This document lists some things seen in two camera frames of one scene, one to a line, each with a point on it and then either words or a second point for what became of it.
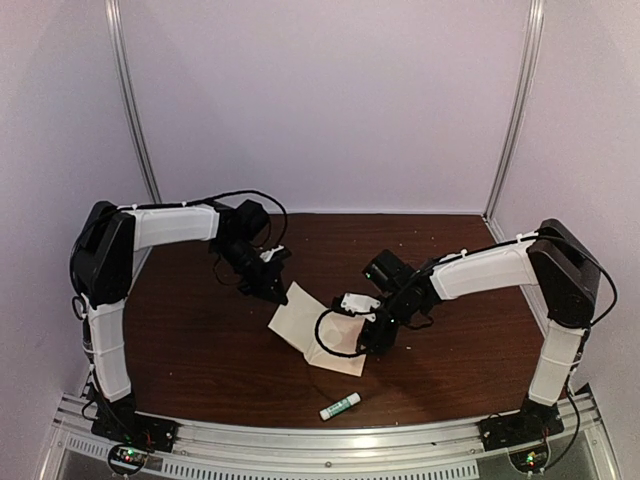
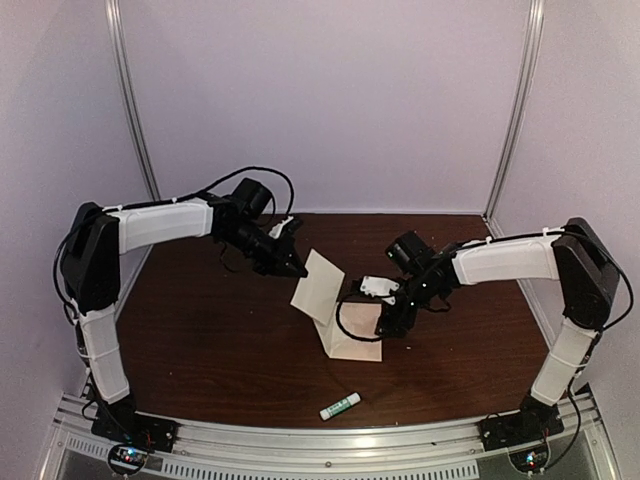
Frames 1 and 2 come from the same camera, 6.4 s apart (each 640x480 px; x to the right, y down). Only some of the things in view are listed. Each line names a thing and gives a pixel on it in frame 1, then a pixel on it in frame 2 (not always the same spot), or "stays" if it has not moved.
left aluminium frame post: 133,108 stays
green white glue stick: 334,409 stays
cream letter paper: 296,321 → 317,293
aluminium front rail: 223,451 stays
